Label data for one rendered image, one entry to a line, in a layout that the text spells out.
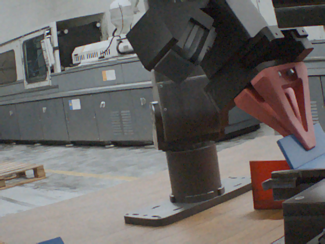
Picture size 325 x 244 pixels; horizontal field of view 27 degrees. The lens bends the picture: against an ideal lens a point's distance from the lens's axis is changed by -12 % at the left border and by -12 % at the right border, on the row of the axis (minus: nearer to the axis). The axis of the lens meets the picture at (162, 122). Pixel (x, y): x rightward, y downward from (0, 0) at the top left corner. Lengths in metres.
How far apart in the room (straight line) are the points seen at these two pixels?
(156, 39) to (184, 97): 0.31
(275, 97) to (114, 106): 7.86
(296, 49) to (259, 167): 0.24
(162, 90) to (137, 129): 7.31
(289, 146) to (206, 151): 0.31
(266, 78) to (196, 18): 0.07
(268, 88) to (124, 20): 8.05
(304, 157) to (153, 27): 0.17
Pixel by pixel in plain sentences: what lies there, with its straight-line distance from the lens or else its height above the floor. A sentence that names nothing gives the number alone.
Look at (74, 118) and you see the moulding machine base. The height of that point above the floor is 0.36.
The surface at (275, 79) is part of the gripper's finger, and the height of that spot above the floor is 1.06.
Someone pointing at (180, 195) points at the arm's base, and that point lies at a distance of 0.91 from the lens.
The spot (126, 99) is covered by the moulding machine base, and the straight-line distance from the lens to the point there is 8.24.
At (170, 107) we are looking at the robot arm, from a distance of 0.86.
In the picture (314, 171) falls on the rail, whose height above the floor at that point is 0.99.
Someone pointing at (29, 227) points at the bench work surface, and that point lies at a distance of 0.93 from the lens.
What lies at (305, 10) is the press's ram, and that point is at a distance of 0.48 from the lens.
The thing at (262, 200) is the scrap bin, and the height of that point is 0.91.
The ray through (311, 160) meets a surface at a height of 0.99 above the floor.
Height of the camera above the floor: 1.11
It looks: 6 degrees down
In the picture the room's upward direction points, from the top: 9 degrees counter-clockwise
